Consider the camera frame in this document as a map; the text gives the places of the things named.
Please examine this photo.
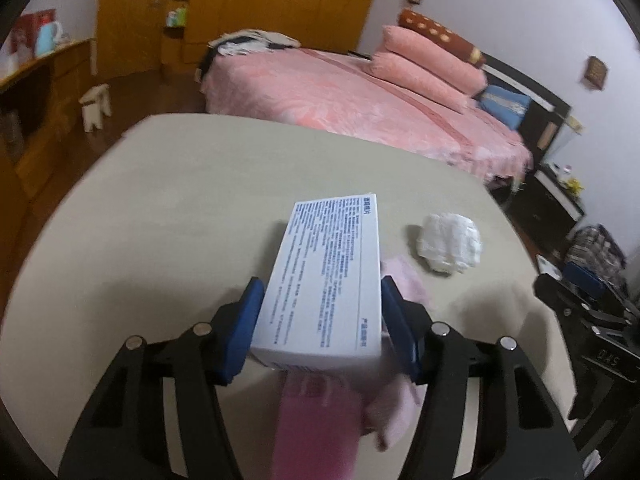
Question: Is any pink sock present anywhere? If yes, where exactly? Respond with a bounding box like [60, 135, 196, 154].
[363, 256, 430, 452]

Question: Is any white wrapper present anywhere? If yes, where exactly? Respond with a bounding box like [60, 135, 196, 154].
[416, 212, 483, 275]

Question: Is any white blue medicine box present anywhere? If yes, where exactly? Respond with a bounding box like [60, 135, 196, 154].
[250, 193, 382, 372]

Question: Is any plaid bag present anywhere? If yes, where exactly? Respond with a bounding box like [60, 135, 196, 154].
[564, 224, 627, 288]

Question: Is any black nightstand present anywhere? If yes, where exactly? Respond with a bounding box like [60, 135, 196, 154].
[506, 165, 585, 255]

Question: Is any yellow plush toy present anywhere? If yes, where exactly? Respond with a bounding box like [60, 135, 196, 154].
[564, 177, 585, 197]

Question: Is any black bed headboard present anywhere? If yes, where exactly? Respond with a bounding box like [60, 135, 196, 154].
[483, 53, 572, 166]

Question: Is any blue cushion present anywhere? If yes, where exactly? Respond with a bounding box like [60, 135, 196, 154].
[480, 84, 532, 130]

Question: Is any upper pink pillow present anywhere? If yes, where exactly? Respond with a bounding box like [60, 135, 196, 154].
[383, 26, 487, 96]

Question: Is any pink pillow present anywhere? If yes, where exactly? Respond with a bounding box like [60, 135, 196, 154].
[383, 26, 487, 96]
[363, 52, 470, 113]

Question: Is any lower pink pillow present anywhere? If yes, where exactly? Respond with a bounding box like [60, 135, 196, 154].
[363, 52, 470, 113]

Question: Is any brown dotted bolster pillow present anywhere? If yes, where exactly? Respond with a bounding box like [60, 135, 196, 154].
[397, 9, 486, 68]

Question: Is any pink covered bed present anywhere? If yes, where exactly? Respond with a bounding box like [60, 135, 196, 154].
[198, 40, 536, 182]

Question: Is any small white stool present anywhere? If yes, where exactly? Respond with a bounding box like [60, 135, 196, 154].
[79, 84, 112, 133]

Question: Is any wooden sideboard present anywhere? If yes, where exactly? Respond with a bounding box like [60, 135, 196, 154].
[1, 40, 93, 263]

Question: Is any light blue kettle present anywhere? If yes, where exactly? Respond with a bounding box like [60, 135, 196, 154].
[35, 14, 63, 58]

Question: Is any clothes pile on bed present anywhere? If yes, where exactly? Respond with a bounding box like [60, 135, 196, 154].
[202, 29, 302, 62]

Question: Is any wooden wardrobe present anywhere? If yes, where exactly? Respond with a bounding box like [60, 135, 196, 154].
[96, 0, 372, 79]

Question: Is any right wall lamp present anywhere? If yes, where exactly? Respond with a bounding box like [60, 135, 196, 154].
[584, 56, 608, 90]

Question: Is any red photo frame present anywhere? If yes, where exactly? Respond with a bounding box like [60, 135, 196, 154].
[9, 9, 56, 58]

